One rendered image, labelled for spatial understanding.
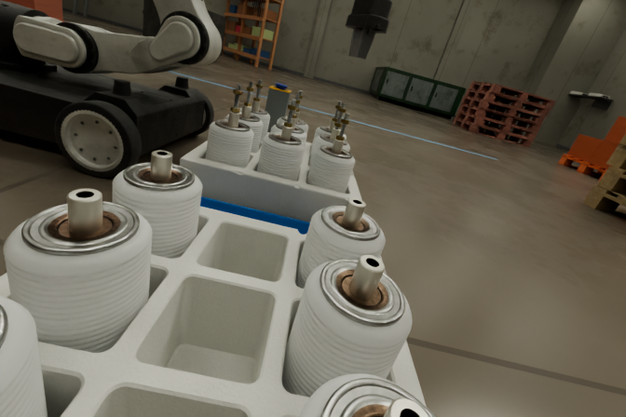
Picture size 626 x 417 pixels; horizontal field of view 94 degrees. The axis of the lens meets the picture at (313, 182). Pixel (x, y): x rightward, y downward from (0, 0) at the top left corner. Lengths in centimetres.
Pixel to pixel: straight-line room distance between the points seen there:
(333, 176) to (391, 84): 750
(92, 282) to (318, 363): 18
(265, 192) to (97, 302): 40
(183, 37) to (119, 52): 23
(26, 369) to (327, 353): 18
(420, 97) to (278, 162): 775
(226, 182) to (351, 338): 46
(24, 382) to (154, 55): 89
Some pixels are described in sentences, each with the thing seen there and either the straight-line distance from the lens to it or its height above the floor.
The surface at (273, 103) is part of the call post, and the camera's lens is 103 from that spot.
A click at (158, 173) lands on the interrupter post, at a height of 26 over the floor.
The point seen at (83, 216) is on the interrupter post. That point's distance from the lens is 29.
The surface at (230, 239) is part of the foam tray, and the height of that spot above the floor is 15.
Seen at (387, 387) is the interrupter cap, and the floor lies 25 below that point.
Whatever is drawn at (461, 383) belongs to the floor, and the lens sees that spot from 64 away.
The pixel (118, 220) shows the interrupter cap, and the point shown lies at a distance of 31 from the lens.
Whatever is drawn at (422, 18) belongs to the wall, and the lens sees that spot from 1043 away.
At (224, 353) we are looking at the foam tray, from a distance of 43.
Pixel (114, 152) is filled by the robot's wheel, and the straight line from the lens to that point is 93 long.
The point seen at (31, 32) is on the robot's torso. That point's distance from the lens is 124.
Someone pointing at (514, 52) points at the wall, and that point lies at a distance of 1143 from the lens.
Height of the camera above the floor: 42
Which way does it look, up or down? 21 degrees down
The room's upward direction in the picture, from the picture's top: 15 degrees clockwise
